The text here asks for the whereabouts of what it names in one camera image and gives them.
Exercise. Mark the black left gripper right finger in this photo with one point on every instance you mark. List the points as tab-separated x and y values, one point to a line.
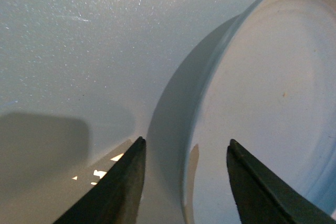
262	197

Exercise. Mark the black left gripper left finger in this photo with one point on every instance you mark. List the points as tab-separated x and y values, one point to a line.
116	197

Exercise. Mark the grey round plate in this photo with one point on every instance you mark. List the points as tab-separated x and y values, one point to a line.
265	79

